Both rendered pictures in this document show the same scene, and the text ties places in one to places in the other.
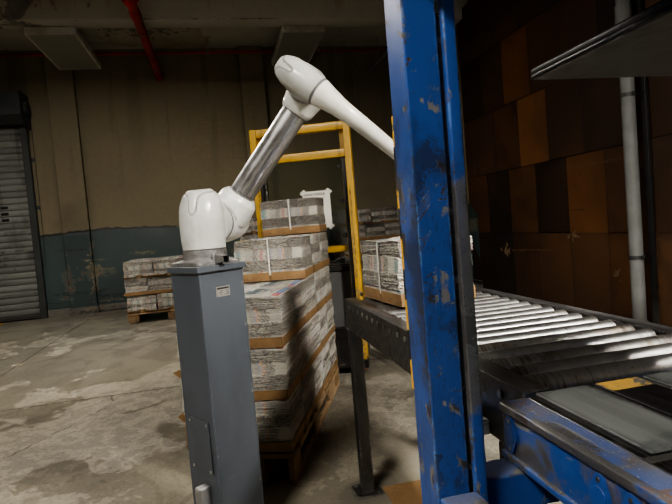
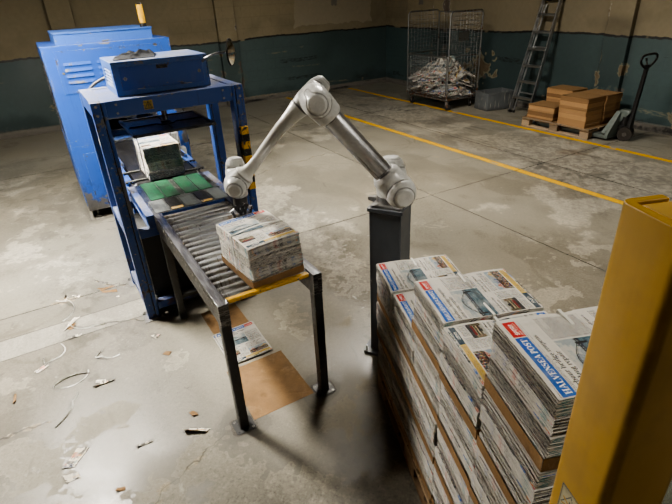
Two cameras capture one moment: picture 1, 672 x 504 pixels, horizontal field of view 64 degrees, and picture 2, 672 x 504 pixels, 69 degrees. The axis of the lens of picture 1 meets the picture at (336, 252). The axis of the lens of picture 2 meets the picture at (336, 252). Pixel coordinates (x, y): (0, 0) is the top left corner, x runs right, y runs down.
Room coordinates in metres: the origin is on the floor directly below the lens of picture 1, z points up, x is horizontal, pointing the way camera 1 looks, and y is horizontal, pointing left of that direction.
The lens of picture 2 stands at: (4.27, -0.58, 2.05)
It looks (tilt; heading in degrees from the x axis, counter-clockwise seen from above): 28 degrees down; 163
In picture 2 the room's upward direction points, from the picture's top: 3 degrees counter-clockwise
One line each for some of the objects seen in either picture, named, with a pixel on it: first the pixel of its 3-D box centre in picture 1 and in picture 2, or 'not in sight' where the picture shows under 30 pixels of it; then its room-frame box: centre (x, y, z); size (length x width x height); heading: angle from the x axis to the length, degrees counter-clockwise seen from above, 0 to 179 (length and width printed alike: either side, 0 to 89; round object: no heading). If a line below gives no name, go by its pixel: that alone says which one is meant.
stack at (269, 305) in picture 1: (277, 357); (450, 397); (2.87, 0.36, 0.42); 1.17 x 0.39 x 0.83; 172
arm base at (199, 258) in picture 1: (208, 256); (387, 198); (1.94, 0.46, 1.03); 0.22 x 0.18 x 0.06; 46
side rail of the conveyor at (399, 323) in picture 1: (405, 345); (266, 237); (1.55, -0.18, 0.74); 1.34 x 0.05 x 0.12; 12
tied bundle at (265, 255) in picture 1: (274, 258); (473, 318); (3.00, 0.34, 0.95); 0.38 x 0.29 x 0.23; 83
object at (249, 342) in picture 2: not in sight; (242, 341); (1.56, -0.43, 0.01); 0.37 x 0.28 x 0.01; 12
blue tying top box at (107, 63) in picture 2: not in sight; (155, 71); (0.60, -0.64, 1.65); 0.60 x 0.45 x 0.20; 102
